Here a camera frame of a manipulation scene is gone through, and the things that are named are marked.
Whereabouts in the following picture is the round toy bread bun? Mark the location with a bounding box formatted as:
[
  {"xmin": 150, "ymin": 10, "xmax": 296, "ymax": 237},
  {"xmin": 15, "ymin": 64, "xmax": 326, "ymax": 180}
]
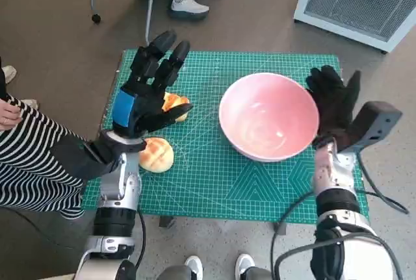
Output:
[{"xmin": 138, "ymin": 136, "xmax": 176, "ymax": 173}]

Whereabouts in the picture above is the grey wheeled chair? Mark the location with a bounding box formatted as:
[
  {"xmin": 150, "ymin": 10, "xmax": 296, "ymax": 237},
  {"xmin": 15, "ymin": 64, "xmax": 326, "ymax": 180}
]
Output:
[{"xmin": 89, "ymin": 0, "xmax": 156, "ymax": 45}]

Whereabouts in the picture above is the orange rectangular toy bread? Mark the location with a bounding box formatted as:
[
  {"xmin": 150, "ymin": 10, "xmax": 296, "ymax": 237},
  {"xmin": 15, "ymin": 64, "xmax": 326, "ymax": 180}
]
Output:
[{"xmin": 161, "ymin": 92, "xmax": 190, "ymax": 122}]

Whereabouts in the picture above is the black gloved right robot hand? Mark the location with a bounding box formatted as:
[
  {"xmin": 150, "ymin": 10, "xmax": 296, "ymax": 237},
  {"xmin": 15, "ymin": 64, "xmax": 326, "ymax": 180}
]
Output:
[{"xmin": 305, "ymin": 65, "xmax": 362, "ymax": 151}]

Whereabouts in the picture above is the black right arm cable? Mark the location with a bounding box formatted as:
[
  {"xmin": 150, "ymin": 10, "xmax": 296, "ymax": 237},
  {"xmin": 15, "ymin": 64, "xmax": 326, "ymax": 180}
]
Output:
[{"xmin": 270, "ymin": 190, "xmax": 318, "ymax": 280}]

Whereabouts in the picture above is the white mesh cabinet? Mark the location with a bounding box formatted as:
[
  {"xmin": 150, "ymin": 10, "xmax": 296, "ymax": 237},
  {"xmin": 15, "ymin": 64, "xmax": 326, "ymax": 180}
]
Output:
[{"xmin": 293, "ymin": 0, "xmax": 416, "ymax": 53}]

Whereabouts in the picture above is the pink bowl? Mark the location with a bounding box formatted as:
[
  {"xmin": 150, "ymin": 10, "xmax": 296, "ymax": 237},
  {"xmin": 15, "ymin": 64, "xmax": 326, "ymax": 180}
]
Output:
[{"xmin": 218, "ymin": 72, "xmax": 320, "ymax": 163}]

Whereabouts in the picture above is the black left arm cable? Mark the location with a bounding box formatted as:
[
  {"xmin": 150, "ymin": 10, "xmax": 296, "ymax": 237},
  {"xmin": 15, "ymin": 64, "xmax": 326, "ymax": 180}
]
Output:
[{"xmin": 135, "ymin": 210, "xmax": 147, "ymax": 270}]

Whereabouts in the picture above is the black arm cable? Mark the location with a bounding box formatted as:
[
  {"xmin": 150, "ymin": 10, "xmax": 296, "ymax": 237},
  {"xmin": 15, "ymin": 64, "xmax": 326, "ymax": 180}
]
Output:
[
  {"xmin": 135, "ymin": 210, "xmax": 147, "ymax": 270},
  {"xmin": 270, "ymin": 190, "xmax": 318, "ymax": 280}
]

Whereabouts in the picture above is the green cutting mat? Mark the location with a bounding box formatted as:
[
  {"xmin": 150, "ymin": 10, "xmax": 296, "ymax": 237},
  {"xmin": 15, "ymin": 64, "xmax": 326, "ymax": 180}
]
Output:
[{"xmin": 79, "ymin": 49, "xmax": 370, "ymax": 225}]

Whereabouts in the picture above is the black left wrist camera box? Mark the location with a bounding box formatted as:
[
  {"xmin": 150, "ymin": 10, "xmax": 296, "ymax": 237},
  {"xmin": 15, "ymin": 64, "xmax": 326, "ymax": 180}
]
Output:
[{"xmin": 53, "ymin": 132, "xmax": 121, "ymax": 182}]

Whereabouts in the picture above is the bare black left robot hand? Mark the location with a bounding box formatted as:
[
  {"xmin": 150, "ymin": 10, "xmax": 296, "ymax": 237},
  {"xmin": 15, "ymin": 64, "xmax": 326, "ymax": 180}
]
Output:
[{"xmin": 112, "ymin": 30, "xmax": 195, "ymax": 138}]

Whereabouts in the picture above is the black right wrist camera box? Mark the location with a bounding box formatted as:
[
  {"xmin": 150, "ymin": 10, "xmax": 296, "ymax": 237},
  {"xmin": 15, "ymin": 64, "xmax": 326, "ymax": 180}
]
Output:
[{"xmin": 337, "ymin": 100, "xmax": 404, "ymax": 154}]

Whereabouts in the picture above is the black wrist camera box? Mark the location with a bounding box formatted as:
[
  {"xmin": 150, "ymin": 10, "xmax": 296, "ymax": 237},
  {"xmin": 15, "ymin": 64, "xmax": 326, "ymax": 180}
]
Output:
[
  {"xmin": 53, "ymin": 132, "xmax": 121, "ymax": 182},
  {"xmin": 337, "ymin": 100, "xmax": 404, "ymax": 154}
]

